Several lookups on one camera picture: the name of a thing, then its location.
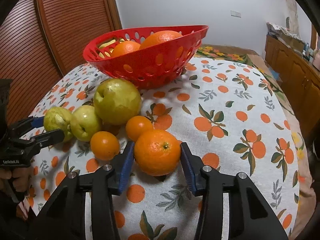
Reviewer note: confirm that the white wall switch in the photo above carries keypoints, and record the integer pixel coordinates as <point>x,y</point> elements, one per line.
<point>235,14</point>

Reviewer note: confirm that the left hand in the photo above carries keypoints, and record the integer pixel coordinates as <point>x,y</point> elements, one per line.
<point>20,177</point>

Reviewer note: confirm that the medium tangerine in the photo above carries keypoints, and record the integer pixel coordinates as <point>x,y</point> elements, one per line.
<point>157,152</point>

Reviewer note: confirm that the small green apple behind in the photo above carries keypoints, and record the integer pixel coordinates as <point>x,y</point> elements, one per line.
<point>85,123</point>

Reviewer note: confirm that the red perforated plastic basket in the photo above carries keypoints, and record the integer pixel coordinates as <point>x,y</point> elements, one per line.
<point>151,67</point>

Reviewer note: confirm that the beige curtain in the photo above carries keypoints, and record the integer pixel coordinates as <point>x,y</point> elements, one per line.
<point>292,19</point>

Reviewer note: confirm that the large yellow-green pear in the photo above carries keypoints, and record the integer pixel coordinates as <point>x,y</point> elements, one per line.
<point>116,101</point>

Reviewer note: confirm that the large orange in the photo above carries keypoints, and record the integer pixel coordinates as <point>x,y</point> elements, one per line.
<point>159,38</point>
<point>125,48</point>

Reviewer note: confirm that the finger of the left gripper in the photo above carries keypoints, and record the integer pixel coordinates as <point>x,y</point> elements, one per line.
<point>36,143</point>
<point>24,126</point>

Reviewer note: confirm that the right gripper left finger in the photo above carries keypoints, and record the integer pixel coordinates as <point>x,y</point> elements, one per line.
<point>63,215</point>

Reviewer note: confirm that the floral bed blanket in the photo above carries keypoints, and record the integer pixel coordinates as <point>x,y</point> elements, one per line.
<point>308,208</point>

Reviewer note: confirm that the small tangerine between oranges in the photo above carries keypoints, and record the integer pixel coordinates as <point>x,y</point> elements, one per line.
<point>136,126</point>

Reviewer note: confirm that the wooden louvered wardrobe door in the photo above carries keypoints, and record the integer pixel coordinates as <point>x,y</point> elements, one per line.
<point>43,40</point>

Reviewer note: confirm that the wooden sideboard cabinet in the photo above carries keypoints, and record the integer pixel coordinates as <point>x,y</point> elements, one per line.
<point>300,84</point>

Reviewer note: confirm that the small tangerine left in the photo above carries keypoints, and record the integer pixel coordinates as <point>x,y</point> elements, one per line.
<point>104,145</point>

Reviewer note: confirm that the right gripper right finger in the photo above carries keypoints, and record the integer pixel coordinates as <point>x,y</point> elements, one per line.
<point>250,216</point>

